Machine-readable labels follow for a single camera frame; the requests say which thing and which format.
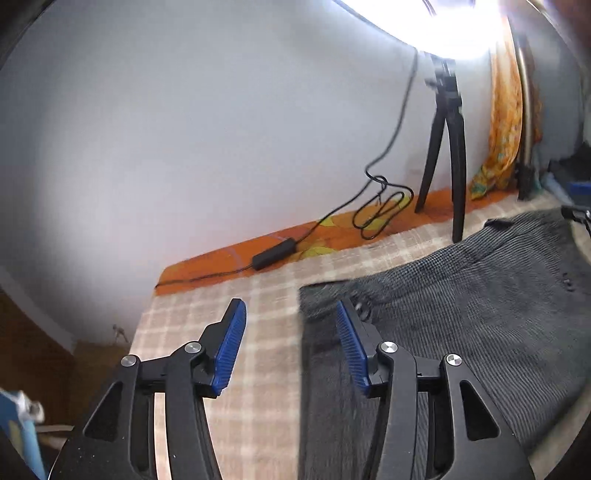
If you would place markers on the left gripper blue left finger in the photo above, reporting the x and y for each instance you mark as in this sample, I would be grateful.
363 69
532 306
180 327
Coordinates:
220 343

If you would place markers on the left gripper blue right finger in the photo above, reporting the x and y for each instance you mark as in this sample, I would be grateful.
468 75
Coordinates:
361 342

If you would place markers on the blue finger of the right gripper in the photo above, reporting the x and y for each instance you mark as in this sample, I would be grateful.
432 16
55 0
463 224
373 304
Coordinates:
578 214

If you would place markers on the grey checked pants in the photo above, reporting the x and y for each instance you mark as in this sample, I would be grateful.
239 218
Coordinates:
513 300

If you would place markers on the black fabric pile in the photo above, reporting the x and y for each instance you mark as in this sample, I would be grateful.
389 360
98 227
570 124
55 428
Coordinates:
573 175

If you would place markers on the orange patterned cloth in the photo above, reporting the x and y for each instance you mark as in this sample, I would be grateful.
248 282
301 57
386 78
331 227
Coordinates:
506 122

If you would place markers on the orange mattress edge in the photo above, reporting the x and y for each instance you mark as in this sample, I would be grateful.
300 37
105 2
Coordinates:
334 234

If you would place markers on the white ring light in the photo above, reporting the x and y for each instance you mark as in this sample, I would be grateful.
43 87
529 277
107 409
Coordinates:
452 30

